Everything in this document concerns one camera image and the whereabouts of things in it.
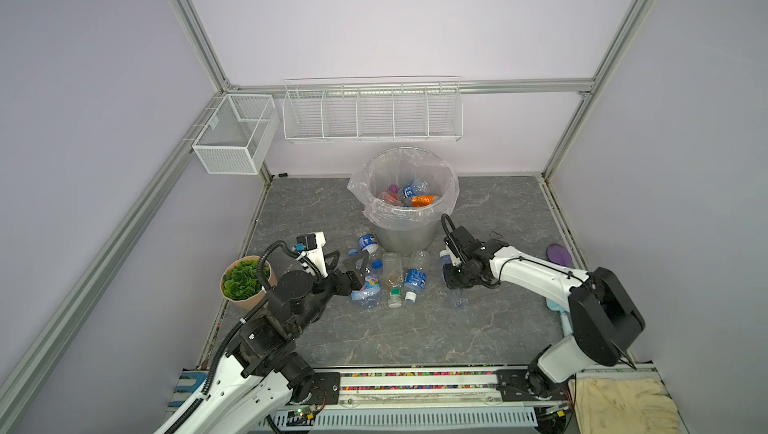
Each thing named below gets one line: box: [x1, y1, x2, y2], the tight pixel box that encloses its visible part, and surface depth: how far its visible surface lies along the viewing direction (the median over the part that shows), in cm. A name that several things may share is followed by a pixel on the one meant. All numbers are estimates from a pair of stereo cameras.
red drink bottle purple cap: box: [378, 184, 402, 206], surface depth 101 cm
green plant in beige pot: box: [220, 255, 278, 310], surface depth 82 cm
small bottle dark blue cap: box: [358, 234, 379, 254], surface depth 98 cm
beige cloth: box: [568, 377, 682, 434], surface depth 72 cm
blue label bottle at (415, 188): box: [402, 179, 429, 203], surface depth 98 cm
